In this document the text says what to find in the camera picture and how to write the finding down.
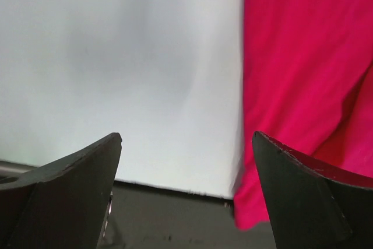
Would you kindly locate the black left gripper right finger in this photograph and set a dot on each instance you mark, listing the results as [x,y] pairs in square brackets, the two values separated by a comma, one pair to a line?
[310,203]

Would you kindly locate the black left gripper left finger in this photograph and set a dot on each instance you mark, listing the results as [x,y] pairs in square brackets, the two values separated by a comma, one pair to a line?
[62,204]

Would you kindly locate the crimson red t-shirt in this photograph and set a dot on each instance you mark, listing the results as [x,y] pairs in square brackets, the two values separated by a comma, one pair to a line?
[307,82]

